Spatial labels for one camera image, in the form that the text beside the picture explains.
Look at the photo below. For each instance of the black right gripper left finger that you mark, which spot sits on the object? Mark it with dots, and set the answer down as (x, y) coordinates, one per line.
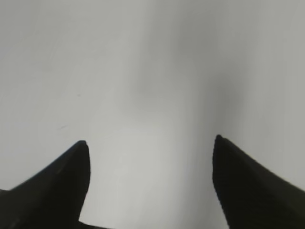
(51, 199)

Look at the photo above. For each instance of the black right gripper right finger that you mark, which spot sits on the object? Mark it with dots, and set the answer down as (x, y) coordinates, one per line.
(250, 195)

